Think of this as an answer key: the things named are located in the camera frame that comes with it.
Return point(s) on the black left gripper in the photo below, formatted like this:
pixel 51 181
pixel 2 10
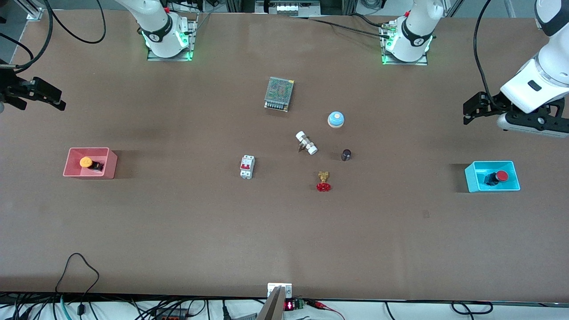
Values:
pixel 492 105

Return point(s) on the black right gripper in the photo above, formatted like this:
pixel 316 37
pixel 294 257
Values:
pixel 10 85

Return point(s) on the red push button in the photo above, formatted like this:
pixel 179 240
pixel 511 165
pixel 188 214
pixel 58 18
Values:
pixel 501 176

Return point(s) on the yellow push button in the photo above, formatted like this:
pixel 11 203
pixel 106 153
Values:
pixel 86 162

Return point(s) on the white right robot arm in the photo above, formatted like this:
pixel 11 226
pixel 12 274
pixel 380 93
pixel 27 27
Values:
pixel 155 18

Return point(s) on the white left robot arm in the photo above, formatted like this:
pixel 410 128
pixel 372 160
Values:
pixel 418 26

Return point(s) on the blue plastic bin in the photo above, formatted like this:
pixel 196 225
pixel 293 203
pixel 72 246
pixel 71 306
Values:
pixel 471 180

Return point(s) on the pink plastic bin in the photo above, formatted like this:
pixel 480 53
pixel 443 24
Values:
pixel 111 166

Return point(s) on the dark brown knob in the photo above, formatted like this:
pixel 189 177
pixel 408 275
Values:
pixel 346 155

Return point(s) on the blue dome call bell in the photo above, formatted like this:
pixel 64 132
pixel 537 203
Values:
pixel 336 119

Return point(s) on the brass valve red handwheel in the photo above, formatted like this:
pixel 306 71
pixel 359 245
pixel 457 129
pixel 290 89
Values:
pixel 323 186

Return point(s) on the white pipe fitting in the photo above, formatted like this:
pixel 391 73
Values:
pixel 306 143

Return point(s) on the metal mesh power supply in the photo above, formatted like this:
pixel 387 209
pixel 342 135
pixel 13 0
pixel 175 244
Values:
pixel 279 92

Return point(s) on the white red circuit breaker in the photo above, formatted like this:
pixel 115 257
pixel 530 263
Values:
pixel 247 167

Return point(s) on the metal box with lights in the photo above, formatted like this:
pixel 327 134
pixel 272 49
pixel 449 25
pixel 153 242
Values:
pixel 289 6

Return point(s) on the red digit display module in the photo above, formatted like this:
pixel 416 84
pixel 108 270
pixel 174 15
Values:
pixel 293 305

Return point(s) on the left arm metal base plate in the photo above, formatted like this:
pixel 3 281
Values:
pixel 424 61

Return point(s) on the aluminium frame profile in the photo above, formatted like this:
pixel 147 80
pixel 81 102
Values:
pixel 35 10

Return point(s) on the small metal bracket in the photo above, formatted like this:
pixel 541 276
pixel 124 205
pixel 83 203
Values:
pixel 272 288

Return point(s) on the grey camera pole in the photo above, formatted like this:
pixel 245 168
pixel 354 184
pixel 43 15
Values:
pixel 273 306

